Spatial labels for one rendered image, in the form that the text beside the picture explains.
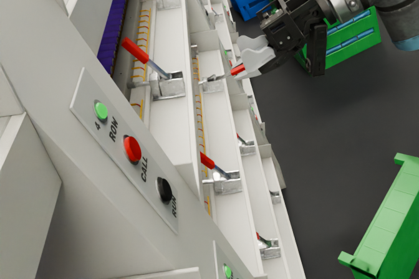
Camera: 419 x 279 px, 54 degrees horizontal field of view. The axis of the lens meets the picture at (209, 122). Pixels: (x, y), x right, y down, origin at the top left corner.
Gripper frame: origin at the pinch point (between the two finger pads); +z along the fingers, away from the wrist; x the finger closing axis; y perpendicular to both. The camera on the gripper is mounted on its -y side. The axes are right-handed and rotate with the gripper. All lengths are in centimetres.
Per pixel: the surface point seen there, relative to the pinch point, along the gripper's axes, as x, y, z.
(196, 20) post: -15.8, 8.2, 4.0
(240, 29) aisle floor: -126, -53, 15
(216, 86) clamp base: 1.2, 1.3, 5.3
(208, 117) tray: 9.2, 1.4, 7.9
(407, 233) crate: 19.0, -44.1, -9.9
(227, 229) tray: 34.5, 1.0, 7.2
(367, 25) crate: -69, -54, -32
